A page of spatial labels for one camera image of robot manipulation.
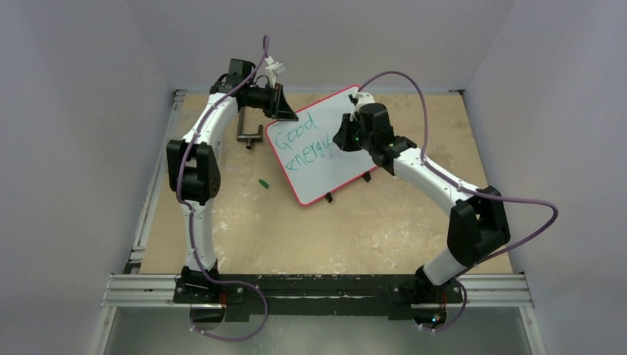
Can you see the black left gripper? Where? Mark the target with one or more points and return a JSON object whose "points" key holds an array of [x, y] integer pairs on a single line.
{"points": [[279, 108]]}

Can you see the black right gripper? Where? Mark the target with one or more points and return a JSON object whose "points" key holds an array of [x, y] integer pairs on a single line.
{"points": [[345, 132]]}

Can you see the pink framed whiteboard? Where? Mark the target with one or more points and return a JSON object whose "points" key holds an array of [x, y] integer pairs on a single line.
{"points": [[313, 164]]}

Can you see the green marker cap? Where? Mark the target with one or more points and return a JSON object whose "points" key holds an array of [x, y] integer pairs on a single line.
{"points": [[264, 183]]}

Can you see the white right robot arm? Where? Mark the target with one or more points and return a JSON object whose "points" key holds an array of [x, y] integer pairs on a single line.
{"points": [[477, 219]]}

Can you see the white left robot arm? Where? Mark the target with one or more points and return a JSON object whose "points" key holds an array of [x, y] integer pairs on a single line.
{"points": [[193, 161]]}

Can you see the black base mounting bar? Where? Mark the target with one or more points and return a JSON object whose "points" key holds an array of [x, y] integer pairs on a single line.
{"points": [[365, 295]]}

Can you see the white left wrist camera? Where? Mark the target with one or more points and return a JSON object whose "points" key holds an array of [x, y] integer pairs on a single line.
{"points": [[273, 69]]}

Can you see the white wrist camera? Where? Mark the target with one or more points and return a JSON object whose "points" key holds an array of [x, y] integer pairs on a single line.
{"points": [[273, 69], [359, 99]]}

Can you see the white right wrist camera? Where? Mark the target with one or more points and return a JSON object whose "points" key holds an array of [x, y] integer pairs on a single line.
{"points": [[359, 99]]}

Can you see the dark metal pipe bracket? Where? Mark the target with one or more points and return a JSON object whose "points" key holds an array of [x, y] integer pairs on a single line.
{"points": [[249, 139]]}

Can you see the aluminium frame rail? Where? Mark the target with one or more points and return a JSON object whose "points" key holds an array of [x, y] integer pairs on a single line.
{"points": [[478, 230]]}

